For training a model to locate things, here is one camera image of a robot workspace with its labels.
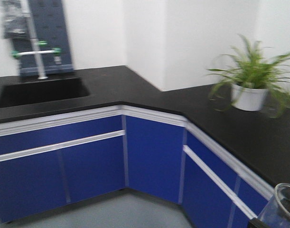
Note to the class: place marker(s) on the black lab sink basin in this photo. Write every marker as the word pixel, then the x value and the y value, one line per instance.
pixel 42 91

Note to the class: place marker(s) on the white plant pot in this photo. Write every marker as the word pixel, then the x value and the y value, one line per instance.
pixel 247 99

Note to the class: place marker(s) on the blue lab base cabinets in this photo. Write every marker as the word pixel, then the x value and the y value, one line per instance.
pixel 52 161

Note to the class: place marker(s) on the clear glass beaker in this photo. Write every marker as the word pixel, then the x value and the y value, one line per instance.
pixel 276 213

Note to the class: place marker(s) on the clear plastic bag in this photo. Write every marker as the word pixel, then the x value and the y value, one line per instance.
pixel 14 22

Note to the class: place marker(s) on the green spider plant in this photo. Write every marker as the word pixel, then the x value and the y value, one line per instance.
pixel 252 70

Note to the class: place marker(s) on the white lab faucet green knobs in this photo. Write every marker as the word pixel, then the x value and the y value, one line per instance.
pixel 35 43

